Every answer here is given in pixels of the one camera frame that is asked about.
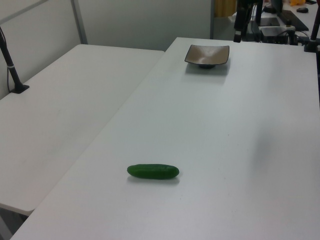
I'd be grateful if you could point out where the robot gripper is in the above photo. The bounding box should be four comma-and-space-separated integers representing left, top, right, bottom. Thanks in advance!
233, 0, 264, 43

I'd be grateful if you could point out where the green cucumber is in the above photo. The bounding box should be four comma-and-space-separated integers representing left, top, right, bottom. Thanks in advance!
126, 163, 180, 181

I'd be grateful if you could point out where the square brown ceramic plate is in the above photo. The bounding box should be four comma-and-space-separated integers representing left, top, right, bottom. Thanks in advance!
184, 44, 231, 70

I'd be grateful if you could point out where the silver box device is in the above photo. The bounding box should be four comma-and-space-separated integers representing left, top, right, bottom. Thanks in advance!
259, 26, 288, 39

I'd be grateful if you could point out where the yellow wooden panel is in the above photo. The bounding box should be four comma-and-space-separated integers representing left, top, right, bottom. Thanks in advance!
214, 0, 237, 19

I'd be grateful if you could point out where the black clamped camera stand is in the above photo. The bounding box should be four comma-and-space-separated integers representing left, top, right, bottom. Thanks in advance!
303, 17, 320, 54

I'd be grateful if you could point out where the grey partition frame post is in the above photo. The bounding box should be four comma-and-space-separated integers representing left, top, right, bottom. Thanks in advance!
70, 0, 89, 45

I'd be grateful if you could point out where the black camera stand white band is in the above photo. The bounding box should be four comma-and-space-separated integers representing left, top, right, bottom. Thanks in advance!
0, 25, 30, 95

